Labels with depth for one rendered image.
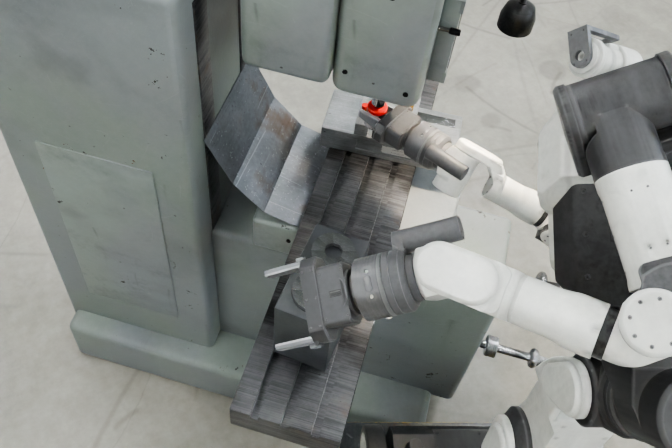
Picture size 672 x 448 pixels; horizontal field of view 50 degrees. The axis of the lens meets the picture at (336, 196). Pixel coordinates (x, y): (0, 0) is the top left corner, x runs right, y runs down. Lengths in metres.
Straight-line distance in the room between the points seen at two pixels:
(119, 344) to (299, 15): 1.43
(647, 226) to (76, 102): 1.19
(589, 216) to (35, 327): 2.13
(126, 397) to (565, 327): 1.91
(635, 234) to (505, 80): 2.82
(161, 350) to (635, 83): 1.82
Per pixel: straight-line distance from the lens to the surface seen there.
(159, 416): 2.56
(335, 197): 1.80
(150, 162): 1.71
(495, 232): 2.06
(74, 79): 1.61
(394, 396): 2.38
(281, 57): 1.48
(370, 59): 1.44
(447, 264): 0.92
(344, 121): 1.86
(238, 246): 1.98
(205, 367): 2.40
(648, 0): 4.59
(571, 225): 1.09
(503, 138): 3.41
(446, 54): 1.50
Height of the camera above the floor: 2.36
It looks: 52 degrees down
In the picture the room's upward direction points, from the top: 8 degrees clockwise
